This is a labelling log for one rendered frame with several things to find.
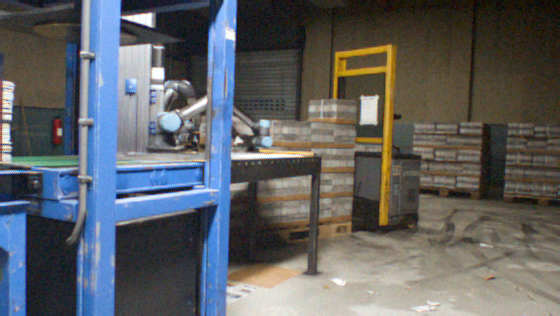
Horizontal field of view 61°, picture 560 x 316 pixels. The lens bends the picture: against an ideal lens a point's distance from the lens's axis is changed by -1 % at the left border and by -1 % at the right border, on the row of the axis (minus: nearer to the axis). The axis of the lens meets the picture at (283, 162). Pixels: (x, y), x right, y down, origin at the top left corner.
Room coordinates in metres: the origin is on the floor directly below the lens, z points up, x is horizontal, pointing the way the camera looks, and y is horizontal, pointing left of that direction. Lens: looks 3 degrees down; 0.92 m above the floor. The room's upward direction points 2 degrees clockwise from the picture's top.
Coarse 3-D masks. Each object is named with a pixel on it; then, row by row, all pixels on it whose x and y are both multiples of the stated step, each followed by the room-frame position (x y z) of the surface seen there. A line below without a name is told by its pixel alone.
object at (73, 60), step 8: (72, 48) 2.33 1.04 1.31; (80, 48) 2.34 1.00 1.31; (72, 56) 2.33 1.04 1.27; (72, 64) 2.33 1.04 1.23; (80, 64) 2.34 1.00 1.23; (72, 72) 2.33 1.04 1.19; (72, 80) 2.33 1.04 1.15; (72, 88) 2.33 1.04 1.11; (72, 96) 2.33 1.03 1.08; (72, 104) 2.33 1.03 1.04; (72, 112) 2.32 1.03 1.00; (72, 120) 2.32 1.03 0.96; (72, 128) 2.32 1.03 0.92; (64, 136) 2.35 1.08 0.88; (72, 136) 2.32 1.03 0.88; (64, 144) 2.35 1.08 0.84; (72, 144) 2.32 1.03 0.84; (64, 152) 2.35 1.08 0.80; (72, 152) 2.32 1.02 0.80
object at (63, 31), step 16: (0, 16) 1.71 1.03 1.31; (16, 16) 1.67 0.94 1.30; (32, 16) 1.65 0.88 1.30; (48, 16) 1.64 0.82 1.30; (64, 16) 1.64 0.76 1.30; (80, 16) 1.63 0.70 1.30; (32, 32) 1.92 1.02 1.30; (48, 32) 1.85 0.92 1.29; (64, 32) 1.84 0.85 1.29; (80, 32) 1.84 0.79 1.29; (128, 32) 1.85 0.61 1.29; (144, 32) 1.86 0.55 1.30; (160, 32) 1.87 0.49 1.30
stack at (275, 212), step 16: (304, 176) 4.23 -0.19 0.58; (320, 176) 4.37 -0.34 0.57; (240, 192) 3.79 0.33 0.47; (272, 192) 4.01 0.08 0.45; (288, 192) 4.12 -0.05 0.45; (304, 192) 4.24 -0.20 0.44; (320, 192) 4.38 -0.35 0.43; (240, 208) 3.80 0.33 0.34; (256, 208) 3.91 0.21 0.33; (272, 208) 4.01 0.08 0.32; (288, 208) 4.12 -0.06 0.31; (304, 208) 4.24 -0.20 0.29; (320, 208) 4.37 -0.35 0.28; (240, 224) 3.80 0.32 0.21; (256, 224) 3.91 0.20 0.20; (320, 224) 4.45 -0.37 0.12; (240, 240) 3.80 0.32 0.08; (256, 240) 4.10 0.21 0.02; (272, 240) 4.19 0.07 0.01; (288, 240) 4.13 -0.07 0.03; (304, 240) 4.25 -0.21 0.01
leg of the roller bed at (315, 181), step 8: (312, 176) 3.22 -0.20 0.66; (312, 184) 3.22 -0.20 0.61; (312, 192) 3.22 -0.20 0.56; (312, 200) 3.22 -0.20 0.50; (312, 208) 3.22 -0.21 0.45; (312, 216) 3.22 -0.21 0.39; (312, 224) 3.21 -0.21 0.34; (312, 232) 3.21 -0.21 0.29; (312, 240) 3.21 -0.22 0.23; (312, 248) 3.21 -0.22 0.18; (312, 256) 3.21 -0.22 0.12; (312, 264) 3.21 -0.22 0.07; (312, 272) 3.21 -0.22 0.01
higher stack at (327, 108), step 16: (320, 112) 4.64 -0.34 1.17; (336, 112) 4.48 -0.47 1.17; (352, 112) 4.63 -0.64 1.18; (336, 128) 4.49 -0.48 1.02; (352, 128) 4.63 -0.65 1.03; (336, 160) 4.49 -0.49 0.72; (352, 160) 4.64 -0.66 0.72; (336, 176) 4.51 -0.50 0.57; (352, 176) 4.65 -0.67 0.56; (336, 208) 4.52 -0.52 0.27; (336, 224) 4.52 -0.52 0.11
